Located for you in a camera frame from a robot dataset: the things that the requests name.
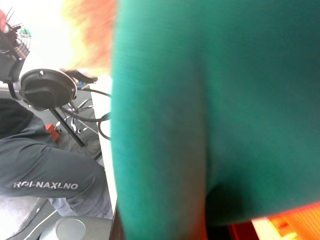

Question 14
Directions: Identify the green cloth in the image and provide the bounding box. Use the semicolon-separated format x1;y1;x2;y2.
59;0;320;240

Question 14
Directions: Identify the black thin rod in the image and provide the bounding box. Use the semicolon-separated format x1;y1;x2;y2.
49;107;86;148

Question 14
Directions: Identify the red block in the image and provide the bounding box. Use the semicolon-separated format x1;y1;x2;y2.
44;123;61;144

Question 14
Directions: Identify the black round motor housing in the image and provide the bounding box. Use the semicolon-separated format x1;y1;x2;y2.
18;68;78;111

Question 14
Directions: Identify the grey round lid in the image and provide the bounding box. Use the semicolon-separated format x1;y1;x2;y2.
37;216;113;240

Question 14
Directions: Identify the black cable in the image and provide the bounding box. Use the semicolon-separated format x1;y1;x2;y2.
59;87;113;141

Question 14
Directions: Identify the black wire rack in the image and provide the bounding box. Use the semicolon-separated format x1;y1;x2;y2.
0;6;33;83

